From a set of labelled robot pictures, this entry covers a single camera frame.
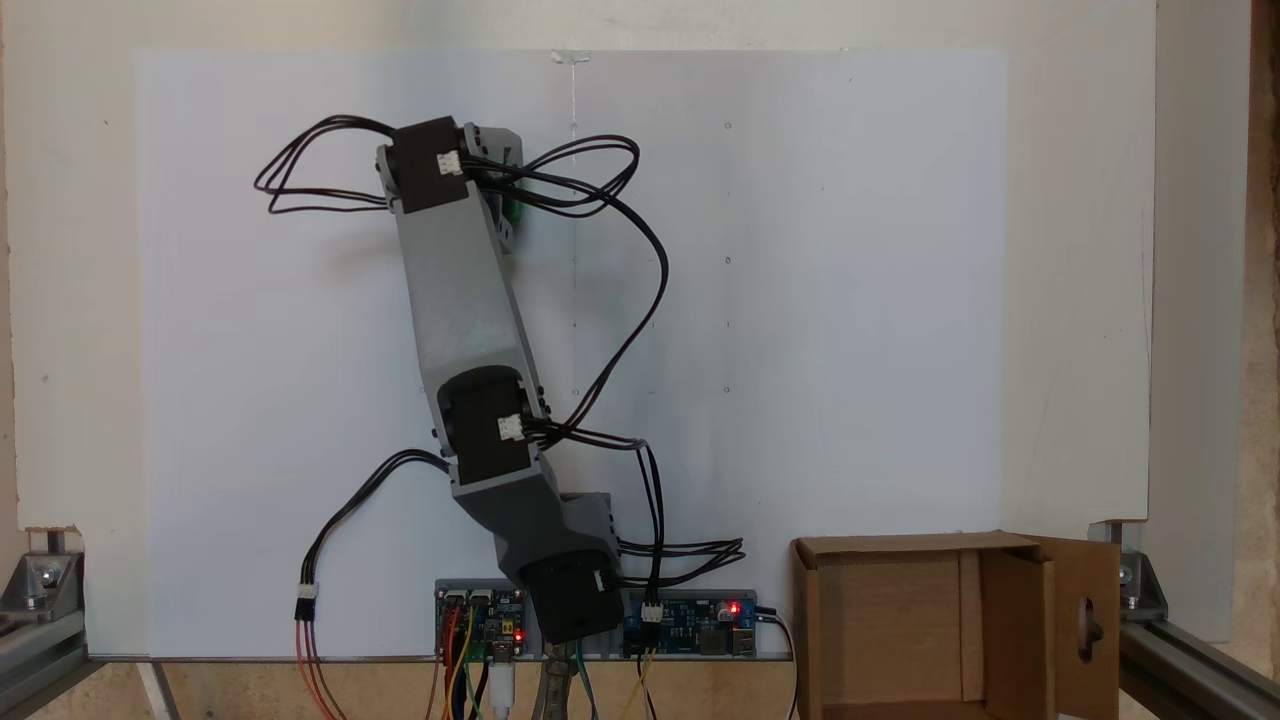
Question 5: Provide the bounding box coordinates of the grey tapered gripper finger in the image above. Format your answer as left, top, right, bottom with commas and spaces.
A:
462, 124, 524, 253

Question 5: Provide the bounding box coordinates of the white paper sheet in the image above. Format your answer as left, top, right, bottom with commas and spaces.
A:
133, 48, 1008, 661

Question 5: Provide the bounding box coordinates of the grey board mounting plate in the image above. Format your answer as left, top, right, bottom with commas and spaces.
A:
433, 578, 760, 663

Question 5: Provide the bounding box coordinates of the motor controller circuit board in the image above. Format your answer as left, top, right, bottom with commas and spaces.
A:
437, 585, 528, 662

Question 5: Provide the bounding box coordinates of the blue power circuit board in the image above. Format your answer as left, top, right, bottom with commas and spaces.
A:
622, 590, 759, 660

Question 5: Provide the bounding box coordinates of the metal table clamp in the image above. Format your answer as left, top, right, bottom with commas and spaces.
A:
534, 640, 593, 720

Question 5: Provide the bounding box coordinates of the brown cardboard box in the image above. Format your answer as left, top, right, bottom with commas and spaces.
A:
790, 530, 1123, 720

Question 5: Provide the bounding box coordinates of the black motor cable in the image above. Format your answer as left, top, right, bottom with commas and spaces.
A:
600, 537, 747, 590
525, 420, 667, 627
254, 114, 397, 217
468, 134, 670, 447

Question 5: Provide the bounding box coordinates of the dark cable with white connector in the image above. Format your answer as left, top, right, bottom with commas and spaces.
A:
294, 449, 452, 603

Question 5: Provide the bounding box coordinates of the yellow jumper wire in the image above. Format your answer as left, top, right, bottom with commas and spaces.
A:
442, 606, 474, 720

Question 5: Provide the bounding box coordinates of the red orange wire bundle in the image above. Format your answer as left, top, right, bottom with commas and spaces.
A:
294, 598, 347, 720

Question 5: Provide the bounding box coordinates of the metal corner bracket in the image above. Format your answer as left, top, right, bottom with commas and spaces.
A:
1088, 519, 1170, 624
0, 528, 84, 622

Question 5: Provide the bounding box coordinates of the aluminium frame post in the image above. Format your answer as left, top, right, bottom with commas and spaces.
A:
0, 605, 93, 720
1118, 616, 1280, 720

